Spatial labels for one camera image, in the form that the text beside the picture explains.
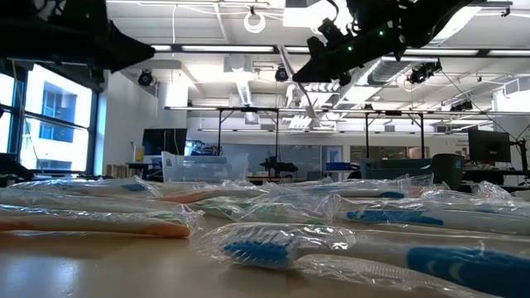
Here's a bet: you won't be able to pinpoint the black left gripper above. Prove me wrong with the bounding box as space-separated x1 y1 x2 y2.
24 0 155 73

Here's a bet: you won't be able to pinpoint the black monitor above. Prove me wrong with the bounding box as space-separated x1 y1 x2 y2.
467 128 513 164
142 127 188 156

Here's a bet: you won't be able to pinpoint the clear plastic container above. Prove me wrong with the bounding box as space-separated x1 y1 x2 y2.
161 151 249 184

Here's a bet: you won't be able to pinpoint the large glass window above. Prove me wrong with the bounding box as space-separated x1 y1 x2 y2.
0 61 99 175

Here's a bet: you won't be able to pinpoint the teal plastic bin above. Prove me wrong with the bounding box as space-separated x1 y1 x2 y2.
359 152 465 191

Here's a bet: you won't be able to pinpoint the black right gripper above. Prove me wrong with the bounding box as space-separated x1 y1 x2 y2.
292 0 409 87

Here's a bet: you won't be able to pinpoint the wooden blocks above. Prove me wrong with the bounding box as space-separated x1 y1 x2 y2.
105 164 130 178

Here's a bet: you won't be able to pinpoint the white cable coil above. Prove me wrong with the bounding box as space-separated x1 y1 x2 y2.
243 11 267 34

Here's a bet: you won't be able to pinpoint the ceiling light strip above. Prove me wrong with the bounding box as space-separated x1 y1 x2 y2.
151 44 277 54
403 48 530 58

